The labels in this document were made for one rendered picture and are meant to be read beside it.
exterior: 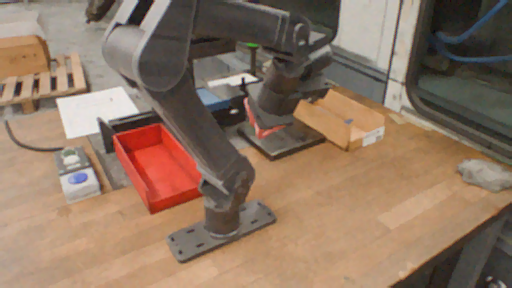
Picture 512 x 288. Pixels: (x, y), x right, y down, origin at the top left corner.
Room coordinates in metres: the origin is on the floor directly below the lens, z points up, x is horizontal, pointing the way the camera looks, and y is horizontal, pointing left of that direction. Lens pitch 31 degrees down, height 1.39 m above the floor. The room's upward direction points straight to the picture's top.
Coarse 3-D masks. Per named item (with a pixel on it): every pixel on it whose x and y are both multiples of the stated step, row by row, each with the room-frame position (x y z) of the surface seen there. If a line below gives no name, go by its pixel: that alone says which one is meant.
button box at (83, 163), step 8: (8, 128) 0.89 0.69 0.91; (24, 144) 0.80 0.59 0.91; (56, 152) 0.73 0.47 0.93; (80, 152) 0.73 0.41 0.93; (56, 160) 0.69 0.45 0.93; (80, 160) 0.69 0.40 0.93; (88, 160) 0.69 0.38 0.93; (64, 168) 0.66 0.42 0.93; (72, 168) 0.66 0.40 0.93; (80, 168) 0.66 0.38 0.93
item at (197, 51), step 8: (192, 40) 0.89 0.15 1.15; (200, 40) 0.90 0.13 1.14; (208, 40) 0.90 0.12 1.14; (216, 40) 0.90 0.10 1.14; (224, 40) 0.91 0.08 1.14; (192, 48) 0.86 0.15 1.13; (200, 48) 0.87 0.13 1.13; (208, 48) 0.89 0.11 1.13; (216, 48) 0.90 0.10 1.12; (224, 48) 0.91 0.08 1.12; (232, 48) 0.92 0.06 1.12; (192, 56) 0.86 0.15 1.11; (200, 56) 0.87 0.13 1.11; (208, 56) 0.89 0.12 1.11
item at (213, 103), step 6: (198, 90) 0.95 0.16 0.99; (204, 90) 0.95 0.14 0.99; (210, 96) 0.91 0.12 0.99; (204, 102) 0.88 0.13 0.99; (210, 102) 0.88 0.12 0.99; (216, 102) 0.82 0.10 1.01; (222, 102) 0.83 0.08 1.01; (228, 102) 0.85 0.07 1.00; (210, 108) 0.82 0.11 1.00; (216, 108) 0.84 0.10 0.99; (222, 108) 0.85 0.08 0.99
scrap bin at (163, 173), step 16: (144, 128) 0.79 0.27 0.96; (160, 128) 0.81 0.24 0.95; (128, 144) 0.77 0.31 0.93; (144, 144) 0.79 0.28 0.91; (160, 144) 0.81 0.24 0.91; (176, 144) 0.72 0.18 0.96; (128, 160) 0.65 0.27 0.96; (144, 160) 0.73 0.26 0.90; (160, 160) 0.73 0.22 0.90; (176, 160) 0.73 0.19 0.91; (192, 160) 0.65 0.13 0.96; (144, 176) 0.67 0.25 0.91; (160, 176) 0.67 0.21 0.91; (176, 176) 0.67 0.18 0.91; (192, 176) 0.65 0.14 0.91; (144, 192) 0.56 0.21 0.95; (160, 192) 0.61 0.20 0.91; (176, 192) 0.61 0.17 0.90; (192, 192) 0.59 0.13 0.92; (160, 208) 0.56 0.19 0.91
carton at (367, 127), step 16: (336, 96) 0.98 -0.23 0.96; (304, 112) 0.92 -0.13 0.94; (320, 112) 0.87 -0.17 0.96; (336, 112) 0.98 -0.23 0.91; (352, 112) 0.92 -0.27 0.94; (368, 112) 0.88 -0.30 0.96; (320, 128) 0.86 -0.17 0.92; (336, 128) 0.81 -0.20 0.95; (352, 128) 0.89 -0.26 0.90; (368, 128) 0.87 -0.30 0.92; (336, 144) 0.81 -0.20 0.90; (352, 144) 0.78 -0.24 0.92
